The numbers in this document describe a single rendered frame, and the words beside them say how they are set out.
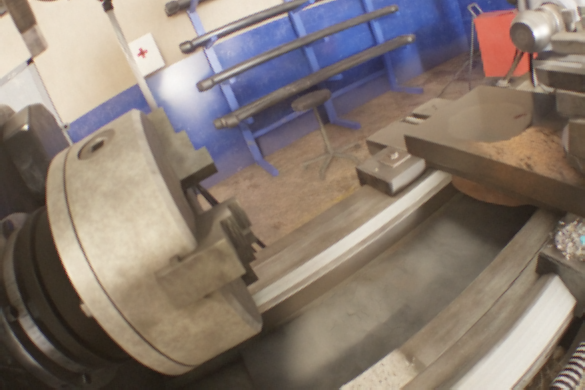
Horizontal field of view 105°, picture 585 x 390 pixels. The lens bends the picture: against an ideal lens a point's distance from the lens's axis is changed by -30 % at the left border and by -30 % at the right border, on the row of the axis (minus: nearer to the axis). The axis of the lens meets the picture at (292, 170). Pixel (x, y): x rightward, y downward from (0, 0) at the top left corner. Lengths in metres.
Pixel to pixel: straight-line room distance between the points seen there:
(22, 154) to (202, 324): 0.33
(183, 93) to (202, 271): 3.14
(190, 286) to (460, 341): 0.34
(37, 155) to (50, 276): 0.21
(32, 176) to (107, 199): 0.26
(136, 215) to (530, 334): 0.43
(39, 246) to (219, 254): 0.17
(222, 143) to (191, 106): 0.52
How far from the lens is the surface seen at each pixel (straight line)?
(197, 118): 3.34
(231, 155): 3.47
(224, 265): 0.20
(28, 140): 0.46
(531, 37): 0.67
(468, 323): 0.45
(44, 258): 0.29
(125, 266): 0.21
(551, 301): 0.47
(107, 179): 0.23
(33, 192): 0.48
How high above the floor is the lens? 1.22
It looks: 24 degrees down
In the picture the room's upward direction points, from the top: 23 degrees counter-clockwise
